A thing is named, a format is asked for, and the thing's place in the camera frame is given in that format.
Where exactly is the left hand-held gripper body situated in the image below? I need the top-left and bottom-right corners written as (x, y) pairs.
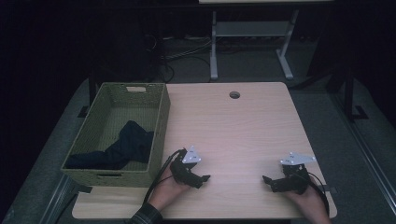
top-left (169, 145), bottom-right (203, 188)

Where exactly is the white metal desk frame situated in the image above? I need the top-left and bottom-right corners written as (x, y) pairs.
top-left (198, 0), bottom-right (335, 81)

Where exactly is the person's right hand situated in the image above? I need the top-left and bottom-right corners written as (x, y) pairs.
top-left (284, 184), bottom-right (332, 224)

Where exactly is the metal floor rail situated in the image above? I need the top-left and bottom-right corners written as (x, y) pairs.
top-left (38, 174), bottom-right (78, 224)
top-left (329, 90), bottom-right (396, 217)

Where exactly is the dark navy garment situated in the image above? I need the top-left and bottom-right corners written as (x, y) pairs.
top-left (64, 119), bottom-right (155, 171)

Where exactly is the bundle of floor cables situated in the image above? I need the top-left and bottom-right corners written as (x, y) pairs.
top-left (144, 33), bottom-right (213, 84)

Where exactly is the green woven basket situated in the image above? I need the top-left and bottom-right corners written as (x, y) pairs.
top-left (60, 81), bottom-right (172, 189)

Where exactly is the person's left hand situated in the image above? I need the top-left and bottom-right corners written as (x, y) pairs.
top-left (148, 166), bottom-right (192, 212)

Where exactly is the right hand-held gripper cable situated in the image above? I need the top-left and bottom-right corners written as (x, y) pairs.
top-left (292, 171), bottom-right (331, 217)

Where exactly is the grey tape strip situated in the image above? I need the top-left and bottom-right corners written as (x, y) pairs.
top-left (319, 184), bottom-right (339, 194)

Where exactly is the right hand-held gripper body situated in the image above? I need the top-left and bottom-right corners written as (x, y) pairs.
top-left (274, 151), bottom-right (318, 196)

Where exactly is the black metal stand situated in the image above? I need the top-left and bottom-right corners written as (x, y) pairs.
top-left (343, 66), bottom-right (370, 122)

